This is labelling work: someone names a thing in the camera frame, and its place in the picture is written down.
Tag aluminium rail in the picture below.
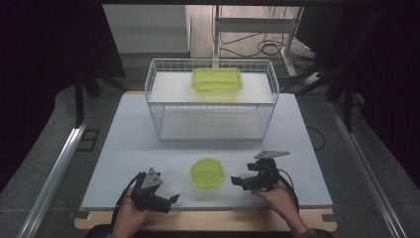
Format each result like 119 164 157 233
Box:
18 123 88 238
326 100 410 238

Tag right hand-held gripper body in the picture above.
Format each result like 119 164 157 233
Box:
251 150 291 192

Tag thin black floor cable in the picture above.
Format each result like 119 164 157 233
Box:
305 125 327 153

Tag black floor cables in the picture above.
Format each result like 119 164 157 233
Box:
219 6 315 60

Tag white cabinet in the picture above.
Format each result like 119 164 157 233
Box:
102 3 192 60

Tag white metal desk frame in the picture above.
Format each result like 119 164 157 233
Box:
212 4 305 77

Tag hand-held gripper cable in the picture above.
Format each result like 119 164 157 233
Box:
111 172 147 229
276 168 301 212

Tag person's left hand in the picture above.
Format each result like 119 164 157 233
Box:
112 187 150 236

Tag white wire shelf rack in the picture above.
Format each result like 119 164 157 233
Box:
144 58 280 143

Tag dark curtain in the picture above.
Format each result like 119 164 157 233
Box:
340 0 420 189
0 0 127 192

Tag right hand-held gripper cable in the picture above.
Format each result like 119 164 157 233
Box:
276 168 301 212

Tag rectangular clear container green lid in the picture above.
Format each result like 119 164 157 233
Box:
191 66 245 94

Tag round clear container green lid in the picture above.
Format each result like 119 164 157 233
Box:
189 157 226 190

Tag black metal stand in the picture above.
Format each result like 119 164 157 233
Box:
73 65 130 128
293 9 387 133

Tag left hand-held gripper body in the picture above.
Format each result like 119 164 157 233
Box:
131 167 166 212

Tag person's right hand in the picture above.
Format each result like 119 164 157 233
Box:
252 180 300 226

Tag left hand-held gripper cable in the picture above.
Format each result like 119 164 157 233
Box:
111 172 147 229

